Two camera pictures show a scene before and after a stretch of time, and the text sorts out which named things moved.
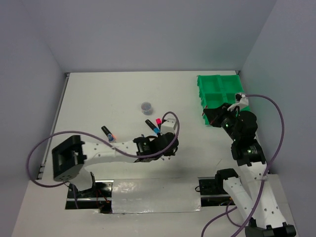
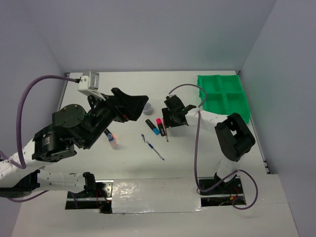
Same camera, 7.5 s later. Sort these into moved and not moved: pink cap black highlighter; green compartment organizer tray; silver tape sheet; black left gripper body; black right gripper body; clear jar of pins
Moved: black right gripper body; black left gripper body
Not moved: pink cap black highlighter; silver tape sheet; green compartment organizer tray; clear jar of pins
